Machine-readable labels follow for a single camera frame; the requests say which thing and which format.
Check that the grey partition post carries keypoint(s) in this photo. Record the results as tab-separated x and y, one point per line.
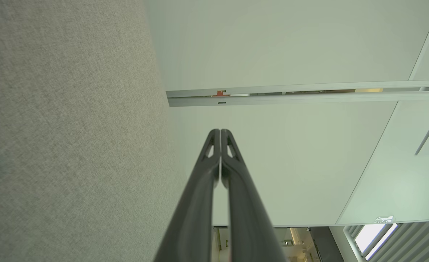
309	99

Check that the small white logo sticker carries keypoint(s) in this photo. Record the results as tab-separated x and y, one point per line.
383	219

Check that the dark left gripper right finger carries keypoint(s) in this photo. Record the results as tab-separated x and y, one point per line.
247	225

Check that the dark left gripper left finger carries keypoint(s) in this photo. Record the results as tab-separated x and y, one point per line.
192	225

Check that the grey window blinds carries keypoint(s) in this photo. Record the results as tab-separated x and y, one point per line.
418	243

